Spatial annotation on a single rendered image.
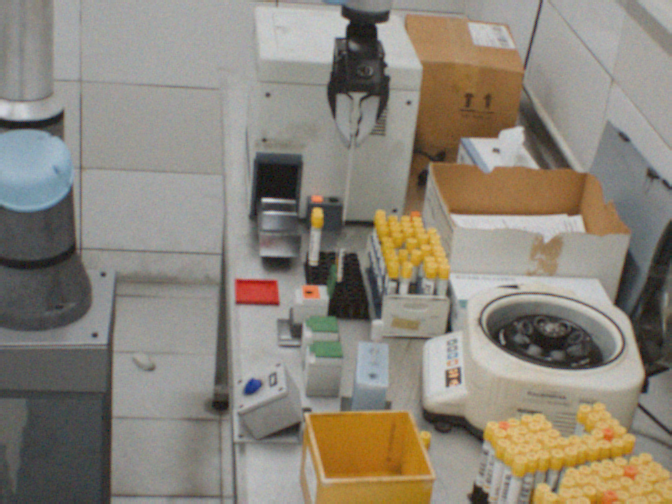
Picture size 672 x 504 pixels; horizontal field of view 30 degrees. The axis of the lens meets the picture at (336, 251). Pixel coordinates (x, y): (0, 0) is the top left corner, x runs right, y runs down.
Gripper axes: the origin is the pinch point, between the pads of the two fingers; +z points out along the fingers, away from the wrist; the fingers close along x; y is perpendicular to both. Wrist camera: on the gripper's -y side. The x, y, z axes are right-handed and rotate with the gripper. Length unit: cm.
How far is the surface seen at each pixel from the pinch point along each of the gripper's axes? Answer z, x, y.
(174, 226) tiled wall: 95, 29, 156
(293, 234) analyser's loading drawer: 20.0, 6.8, 7.9
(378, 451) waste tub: 22, -2, -46
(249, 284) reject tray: 25.8, 13.7, 1.1
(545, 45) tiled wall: 9, -49, 80
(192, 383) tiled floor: 114, 21, 102
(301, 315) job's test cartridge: 21.1, 6.6, -15.5
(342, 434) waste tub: 19, 3, -47
